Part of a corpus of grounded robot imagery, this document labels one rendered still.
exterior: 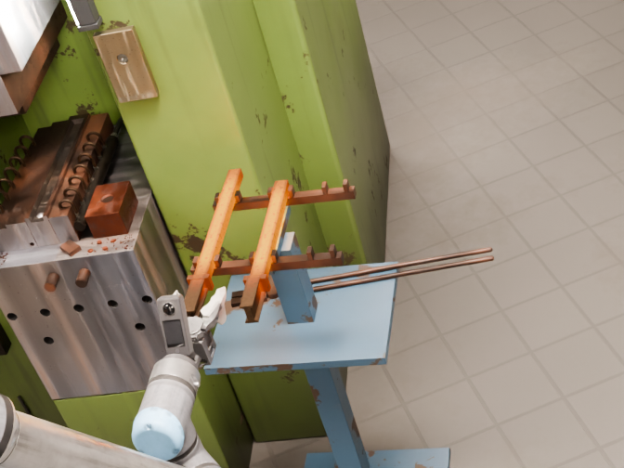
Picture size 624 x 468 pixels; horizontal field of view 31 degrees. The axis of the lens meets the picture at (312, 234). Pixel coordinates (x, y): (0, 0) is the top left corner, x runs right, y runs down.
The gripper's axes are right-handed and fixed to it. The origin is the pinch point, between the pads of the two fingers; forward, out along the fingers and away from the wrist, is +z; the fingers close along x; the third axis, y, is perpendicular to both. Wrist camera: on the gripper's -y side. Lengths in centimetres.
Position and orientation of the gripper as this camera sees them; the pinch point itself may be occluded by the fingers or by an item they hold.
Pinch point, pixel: (199, 290)
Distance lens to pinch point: 220.0
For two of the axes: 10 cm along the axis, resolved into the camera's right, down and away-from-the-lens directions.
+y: 2.4, 7.6, 6.1
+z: 1.5, -6.4, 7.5
